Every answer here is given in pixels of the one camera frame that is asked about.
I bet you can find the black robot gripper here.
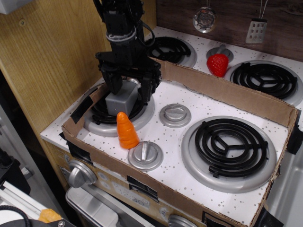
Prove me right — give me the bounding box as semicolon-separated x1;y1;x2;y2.
95;40;161;102

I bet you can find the grey pepper shaker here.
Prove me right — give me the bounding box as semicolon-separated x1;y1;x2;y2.
105;79;138;116

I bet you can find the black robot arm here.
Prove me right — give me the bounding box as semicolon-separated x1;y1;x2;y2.
94;0;161;103

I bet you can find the front left black burner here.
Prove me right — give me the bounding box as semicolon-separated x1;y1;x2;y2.
84;86;155;137

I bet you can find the black burner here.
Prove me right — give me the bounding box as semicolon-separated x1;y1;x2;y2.
84;86;155;137
224;60;303;106
146;37;197;68
180;116;277;193

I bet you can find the silver stove knob centre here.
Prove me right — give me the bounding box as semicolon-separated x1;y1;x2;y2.
159;104;191;128

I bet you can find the silver stove knob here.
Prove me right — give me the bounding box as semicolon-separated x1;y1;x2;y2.
159;104;191;128
206;44;234;62
128;141;164;171

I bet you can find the orange toy carrot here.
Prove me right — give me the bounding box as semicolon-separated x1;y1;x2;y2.
116;112;140;149

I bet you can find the back left black burner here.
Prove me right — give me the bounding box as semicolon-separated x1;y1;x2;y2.
146;37;197;68

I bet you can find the silver stove knob front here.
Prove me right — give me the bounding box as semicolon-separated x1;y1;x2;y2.
128;141;164;171

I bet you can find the red toy strawberry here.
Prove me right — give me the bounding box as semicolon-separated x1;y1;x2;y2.
206;53;229;78

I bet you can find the silver stove knob back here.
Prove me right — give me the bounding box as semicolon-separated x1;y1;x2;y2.
206;44;234;62

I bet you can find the hanging silver strainer ladle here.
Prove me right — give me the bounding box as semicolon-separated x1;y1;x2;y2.
192;0;217;33

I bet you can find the silver oven dial left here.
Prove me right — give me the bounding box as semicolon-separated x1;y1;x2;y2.
68;159;97;188

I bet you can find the silver oven dial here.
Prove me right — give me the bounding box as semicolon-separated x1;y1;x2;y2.
168;215;197;227
68;159;97;188

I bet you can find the oven clock display label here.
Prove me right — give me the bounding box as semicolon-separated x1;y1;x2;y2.
112;182;150;210

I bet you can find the front right black burner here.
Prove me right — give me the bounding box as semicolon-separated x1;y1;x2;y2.
180;116;277;193

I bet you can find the hanging silver spatula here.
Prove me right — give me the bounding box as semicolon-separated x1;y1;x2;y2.
245;0;268;44

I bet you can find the silver oven dial right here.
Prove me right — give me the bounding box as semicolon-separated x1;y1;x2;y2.
168;215;197;227

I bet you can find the back right black burner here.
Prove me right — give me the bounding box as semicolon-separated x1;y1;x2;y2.
224;60;303;106

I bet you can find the brown cardboard box tray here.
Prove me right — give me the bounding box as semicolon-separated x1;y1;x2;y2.
62;61;300;227

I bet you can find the small orange object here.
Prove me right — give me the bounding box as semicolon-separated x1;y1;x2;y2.
38;209;62;223

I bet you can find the silver oven door handle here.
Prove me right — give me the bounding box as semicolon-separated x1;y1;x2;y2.
65;185;153;227

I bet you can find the black braided cable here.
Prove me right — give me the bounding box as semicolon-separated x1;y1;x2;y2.
0;205;31;227

